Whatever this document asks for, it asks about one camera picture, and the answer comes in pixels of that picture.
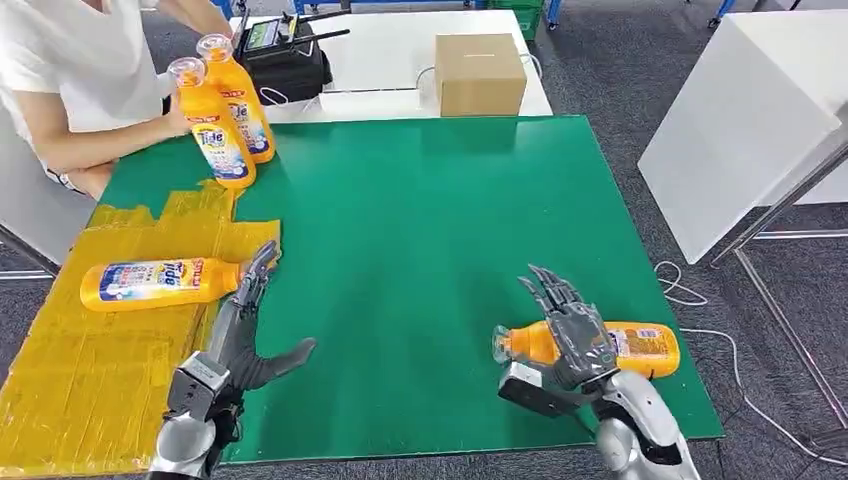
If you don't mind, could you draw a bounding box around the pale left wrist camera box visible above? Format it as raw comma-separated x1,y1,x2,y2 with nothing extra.
165,351,232,423

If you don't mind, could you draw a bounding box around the person's right hand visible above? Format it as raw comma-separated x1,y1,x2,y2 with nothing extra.
162,92,195,137

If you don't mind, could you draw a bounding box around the white cable by cardboard box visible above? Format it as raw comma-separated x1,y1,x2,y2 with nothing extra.
415,54,543,91

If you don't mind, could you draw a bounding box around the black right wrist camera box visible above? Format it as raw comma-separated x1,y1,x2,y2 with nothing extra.
498,362,601,419

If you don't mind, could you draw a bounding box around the black bag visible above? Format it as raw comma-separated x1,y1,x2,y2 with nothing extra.
241,36,335,106

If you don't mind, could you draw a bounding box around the white panel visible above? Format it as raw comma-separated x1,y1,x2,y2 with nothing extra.
0,104,99,268

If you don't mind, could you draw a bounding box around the blue metal frame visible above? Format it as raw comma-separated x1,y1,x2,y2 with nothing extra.
294,0,488,13
544,0,738,29

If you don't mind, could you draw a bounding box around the black remote controller with antennas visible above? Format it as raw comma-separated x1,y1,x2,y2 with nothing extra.
235,7,351,62

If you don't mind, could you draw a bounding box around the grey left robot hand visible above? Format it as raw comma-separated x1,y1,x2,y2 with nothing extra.
198,240,318,392

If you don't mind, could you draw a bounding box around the white floor cable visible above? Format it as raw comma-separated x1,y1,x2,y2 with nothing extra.
654,260,848,468

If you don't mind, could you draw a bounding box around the brown cardboard box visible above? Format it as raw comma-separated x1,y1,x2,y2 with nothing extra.
434,33,529,119

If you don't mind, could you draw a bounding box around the yellow taped sheet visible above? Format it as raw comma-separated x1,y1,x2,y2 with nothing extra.
0,180,283,480

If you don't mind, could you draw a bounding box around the green crate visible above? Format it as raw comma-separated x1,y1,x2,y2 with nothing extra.
490,0,546,41

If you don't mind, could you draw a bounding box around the green table mat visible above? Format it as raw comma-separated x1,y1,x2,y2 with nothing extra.
99,115,725,465

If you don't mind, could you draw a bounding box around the metal table leg frame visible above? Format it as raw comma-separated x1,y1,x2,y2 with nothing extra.
707,139,848,429

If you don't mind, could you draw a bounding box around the white side table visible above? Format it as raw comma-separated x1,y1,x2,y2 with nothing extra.
637,11,848,265

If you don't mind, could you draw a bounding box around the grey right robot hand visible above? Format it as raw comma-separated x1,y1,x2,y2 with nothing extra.
513,264,619,391

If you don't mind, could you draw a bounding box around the person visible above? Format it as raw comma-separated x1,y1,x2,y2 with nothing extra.
0,0,233,200

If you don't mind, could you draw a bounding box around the orange detergent bottle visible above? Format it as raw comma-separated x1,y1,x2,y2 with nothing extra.
196,33,277,165
79,256,248,313
166,56,258,191
491,321,682,380

